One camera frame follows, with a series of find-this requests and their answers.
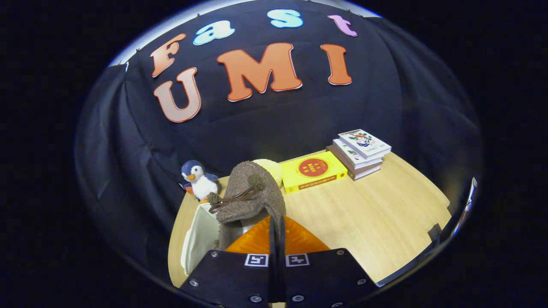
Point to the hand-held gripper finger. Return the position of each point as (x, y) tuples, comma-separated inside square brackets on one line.
[(272, 244), (281, 244)]

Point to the brown suede shoe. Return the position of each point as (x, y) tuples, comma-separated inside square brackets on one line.
[(248, 209)]

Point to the beige fabric storage box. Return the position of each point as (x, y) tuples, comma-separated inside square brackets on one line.
[(201, 239)]

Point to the yellow book with red circle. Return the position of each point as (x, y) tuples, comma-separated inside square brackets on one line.
[(291, 179)]

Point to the round yellow plush cushion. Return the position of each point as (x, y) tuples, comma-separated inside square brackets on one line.
[(274, 171)]

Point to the penguin plush toy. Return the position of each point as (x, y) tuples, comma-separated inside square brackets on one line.
[(203, 184)]

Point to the brown book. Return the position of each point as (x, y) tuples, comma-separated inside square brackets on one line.
[(338, 159)]

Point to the black table edge clamp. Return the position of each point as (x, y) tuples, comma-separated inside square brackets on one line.
[(435, 233)]

